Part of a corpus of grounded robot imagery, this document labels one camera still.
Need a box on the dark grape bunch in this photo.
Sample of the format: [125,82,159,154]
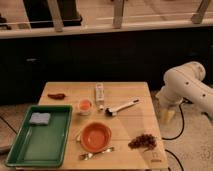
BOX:
[128,134,157,150]

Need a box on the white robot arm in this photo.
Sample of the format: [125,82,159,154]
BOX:
[156,61,213,124]

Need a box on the red bowl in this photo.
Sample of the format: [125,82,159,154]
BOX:
[80,122,112,153]

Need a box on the small orange cup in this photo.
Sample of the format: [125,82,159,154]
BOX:
[78,99,92,116]

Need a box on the gold fork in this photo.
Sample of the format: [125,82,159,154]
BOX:
[79,147,115,160]

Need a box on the red chili pepper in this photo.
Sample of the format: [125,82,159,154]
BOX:
[47,93,66,100]

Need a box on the green plastic tray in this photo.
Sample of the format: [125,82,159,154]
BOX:
[5,105,72,168]

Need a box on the blue grey sponge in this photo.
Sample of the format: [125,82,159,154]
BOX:
[29,113,51,125]

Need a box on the black cable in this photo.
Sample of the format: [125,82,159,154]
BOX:
[161,101,186,171]

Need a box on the white handled brush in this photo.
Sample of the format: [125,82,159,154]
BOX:
[105,99,140,116]

